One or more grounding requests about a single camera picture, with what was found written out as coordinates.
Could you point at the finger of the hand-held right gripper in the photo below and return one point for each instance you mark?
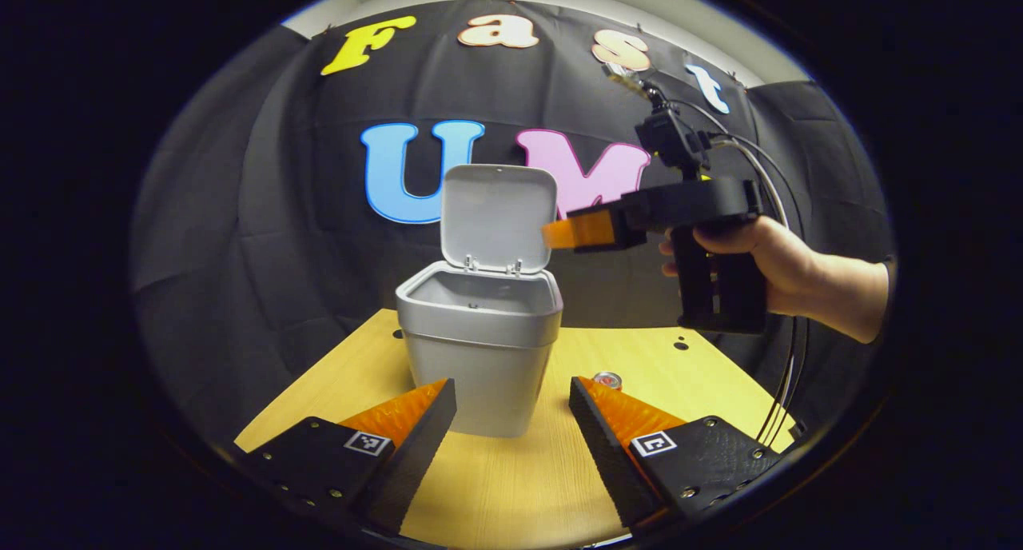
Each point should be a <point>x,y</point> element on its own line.
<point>579,230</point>

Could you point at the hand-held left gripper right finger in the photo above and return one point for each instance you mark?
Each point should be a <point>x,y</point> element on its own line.
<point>607,458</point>

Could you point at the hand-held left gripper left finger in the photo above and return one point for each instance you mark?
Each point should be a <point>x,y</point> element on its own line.
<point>415,458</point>

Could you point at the red pop can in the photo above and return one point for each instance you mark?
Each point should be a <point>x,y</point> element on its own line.
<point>607,380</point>

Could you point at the grey desktop garbage bin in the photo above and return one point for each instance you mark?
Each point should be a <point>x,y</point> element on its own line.
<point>479,358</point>

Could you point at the wooden desktop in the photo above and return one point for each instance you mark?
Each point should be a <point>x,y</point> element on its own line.
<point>511,486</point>

